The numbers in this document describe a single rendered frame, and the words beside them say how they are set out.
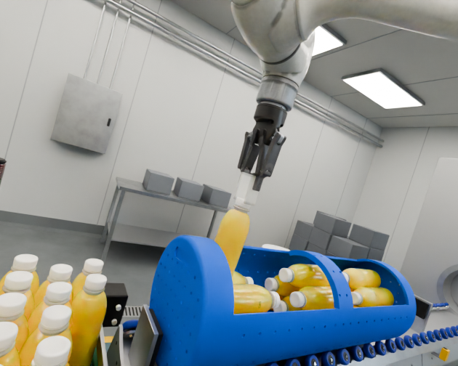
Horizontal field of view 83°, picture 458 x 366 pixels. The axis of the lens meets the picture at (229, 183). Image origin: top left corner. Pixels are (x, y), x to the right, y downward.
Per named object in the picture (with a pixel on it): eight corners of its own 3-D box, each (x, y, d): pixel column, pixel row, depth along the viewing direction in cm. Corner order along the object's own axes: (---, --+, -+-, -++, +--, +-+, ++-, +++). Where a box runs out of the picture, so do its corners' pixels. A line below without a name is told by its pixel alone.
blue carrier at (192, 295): (410, 355, 90) (423, 273, 93) (181, 422, 44) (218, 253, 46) (337, 316, 114) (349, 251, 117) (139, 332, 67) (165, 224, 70)
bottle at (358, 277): (382, 273, 98) (355, 271, 88) (379, 292, 98) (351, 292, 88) (364, 267, 104) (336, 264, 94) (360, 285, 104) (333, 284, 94)
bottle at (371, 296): (381, 311, 96) (353, 313, 86) (370, 292, 100) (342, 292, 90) (398, 303, 92) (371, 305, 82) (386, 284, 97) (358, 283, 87)
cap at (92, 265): (83, 266, 60) (85, 258, 60) (101, 267, 62) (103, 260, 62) (82, 274, 57) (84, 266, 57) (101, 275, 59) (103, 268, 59)
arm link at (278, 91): (280, 94, 68) (273, 116, 68) (254, 78, 63) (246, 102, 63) (307, 90, 60) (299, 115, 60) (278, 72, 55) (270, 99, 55)
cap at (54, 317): (35, 332, 38) (38, 321, 38) (43, 316, 42) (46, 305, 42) (65, 332, 40) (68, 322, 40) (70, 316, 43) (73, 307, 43)
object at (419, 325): (422, 334, 124) (433, 303, 123) (419, 335, 122) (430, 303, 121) (400, 320, 132) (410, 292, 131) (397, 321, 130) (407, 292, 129)
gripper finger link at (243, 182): (243, 171, 63) (241, 171, 64) (234, 199, 63) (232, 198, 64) (252, 175, 65) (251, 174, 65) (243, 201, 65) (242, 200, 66)
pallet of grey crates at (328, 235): (366, 306, 407) (390, 235, 402) (333, 306, 369) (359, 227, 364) (311, 271, 513) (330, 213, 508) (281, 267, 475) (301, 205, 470)
